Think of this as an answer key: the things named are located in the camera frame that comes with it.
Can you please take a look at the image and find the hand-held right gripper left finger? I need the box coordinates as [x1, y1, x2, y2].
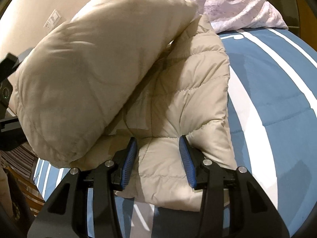
[27, 137, 138, 238]

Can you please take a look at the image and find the brown striped cloth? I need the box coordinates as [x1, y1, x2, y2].
[0, 144, 37, 179]

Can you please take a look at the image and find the white wall switch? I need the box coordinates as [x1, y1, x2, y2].
[44, 9, 62, 29]

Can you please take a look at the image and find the beige quilted puffer jacket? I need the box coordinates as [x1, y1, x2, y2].
[11, 0, 236, 211]

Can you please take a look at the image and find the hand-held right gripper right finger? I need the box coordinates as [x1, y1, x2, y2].
[178, 135, 290, 238]

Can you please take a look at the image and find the blue white striped bed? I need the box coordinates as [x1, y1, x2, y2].
[32, 27, 317, 238]

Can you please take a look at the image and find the pale floral duvet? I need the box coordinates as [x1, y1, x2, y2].
[124, 0, 289, 34]

